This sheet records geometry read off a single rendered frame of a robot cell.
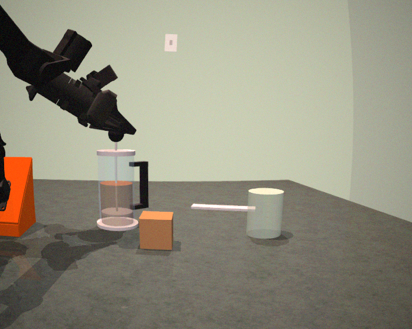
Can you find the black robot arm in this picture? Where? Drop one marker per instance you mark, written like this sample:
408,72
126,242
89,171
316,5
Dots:
44,71

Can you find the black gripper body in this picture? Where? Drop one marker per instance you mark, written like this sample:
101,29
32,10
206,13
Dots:
79,101

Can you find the glass french press with black knob plunger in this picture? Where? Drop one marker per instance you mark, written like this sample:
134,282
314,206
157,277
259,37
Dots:
116,187

